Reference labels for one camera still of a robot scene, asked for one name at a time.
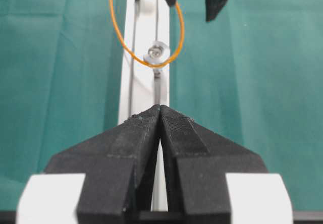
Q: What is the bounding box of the silver grooved shaft left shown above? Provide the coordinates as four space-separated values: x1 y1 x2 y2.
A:
143 41 171 66

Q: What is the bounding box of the silver aluminium extrusion rail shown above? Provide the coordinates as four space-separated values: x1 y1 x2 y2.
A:
117 0 172 212

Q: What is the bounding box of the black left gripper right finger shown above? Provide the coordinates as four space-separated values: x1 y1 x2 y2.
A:
159 105 268 223

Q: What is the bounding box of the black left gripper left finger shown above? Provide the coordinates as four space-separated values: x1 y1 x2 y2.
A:
44 105 160 223

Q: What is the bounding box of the orange rubber band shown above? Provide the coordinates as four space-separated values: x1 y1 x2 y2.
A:
109 0 185 68

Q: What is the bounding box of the green table cloth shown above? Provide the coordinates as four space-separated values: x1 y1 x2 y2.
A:
1 0 322 210

